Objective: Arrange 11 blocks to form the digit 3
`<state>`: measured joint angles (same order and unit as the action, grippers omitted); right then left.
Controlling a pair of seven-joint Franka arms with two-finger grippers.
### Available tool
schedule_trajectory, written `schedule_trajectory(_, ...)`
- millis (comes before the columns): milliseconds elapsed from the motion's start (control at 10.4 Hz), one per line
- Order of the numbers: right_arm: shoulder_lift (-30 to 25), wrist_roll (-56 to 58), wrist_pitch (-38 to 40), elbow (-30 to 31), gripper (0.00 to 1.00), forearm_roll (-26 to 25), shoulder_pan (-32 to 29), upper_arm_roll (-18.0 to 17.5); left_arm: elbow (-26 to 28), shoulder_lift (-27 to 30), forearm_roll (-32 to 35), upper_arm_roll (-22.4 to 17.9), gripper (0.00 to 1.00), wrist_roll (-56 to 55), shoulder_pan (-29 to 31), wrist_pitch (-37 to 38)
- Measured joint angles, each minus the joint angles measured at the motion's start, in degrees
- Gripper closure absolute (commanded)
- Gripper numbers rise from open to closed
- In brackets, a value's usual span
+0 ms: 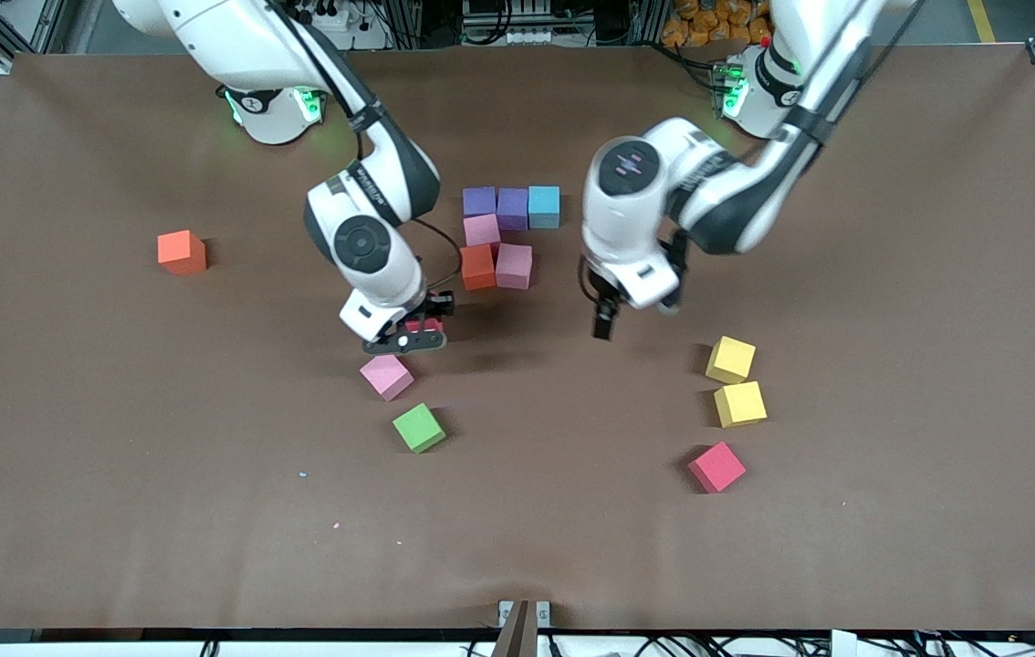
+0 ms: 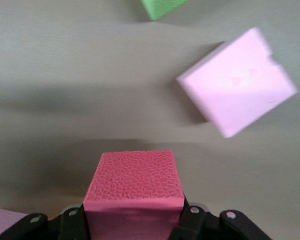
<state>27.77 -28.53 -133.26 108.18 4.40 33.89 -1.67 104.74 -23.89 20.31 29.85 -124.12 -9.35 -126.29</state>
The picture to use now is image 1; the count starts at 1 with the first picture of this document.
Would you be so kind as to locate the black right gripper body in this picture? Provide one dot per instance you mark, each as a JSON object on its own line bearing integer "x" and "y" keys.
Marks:
{"x": 436, "y": 306}

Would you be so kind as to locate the red foam cube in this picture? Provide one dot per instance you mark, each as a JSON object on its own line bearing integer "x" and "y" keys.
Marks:
{"x": 422, "y": 326}
{"x": 716, "y": 466}

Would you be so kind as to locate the orange foam cube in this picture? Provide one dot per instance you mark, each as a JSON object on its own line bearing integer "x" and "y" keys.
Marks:
{"x": 180, "y": 251}
{"x": 478, "y": 267}

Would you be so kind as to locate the pink foam cube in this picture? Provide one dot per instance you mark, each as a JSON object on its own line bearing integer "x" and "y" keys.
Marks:
{"x": 386, "y": 378}
{"x": 482, "y": 230}
{"x": 514, "y": 265}

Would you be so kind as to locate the blue foam cube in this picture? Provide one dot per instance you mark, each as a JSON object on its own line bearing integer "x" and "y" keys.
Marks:
{"x": 545, "y": 207}

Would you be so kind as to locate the purple foam cube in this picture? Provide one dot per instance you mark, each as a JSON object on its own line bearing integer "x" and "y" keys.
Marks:
{"x": 514, "y": 208}
{"x": 479, "y": 201}

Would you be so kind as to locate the yellow foam cube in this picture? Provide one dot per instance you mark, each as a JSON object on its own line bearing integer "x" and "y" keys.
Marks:
{"x": 730, "y": 359}
{"x": 740, "y": 403}

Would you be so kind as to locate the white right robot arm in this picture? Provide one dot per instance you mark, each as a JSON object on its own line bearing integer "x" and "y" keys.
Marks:
{"x": 390, "y": 274}

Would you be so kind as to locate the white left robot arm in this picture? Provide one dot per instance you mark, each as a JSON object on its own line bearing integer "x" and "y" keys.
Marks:
{"x": 627, "y": 219}

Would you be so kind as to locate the green foam cube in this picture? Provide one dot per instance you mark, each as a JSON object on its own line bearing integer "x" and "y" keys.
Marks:
{"x": 418, "y": 427}

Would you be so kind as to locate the brown paper table cover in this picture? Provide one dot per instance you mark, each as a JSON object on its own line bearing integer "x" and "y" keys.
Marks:
{"x": 572, "y": 547}

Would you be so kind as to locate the white power strip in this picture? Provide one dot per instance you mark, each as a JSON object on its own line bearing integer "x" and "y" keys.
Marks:
{"x": 362, "y": 32}
{"x": 531, "y": 36}

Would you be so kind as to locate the orange fruit pile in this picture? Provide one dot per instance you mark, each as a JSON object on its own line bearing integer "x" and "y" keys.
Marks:
{"x": 709, "y": 26}

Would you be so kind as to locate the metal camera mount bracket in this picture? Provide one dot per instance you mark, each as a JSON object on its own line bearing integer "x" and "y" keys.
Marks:
{"x": 522, "y": 634}

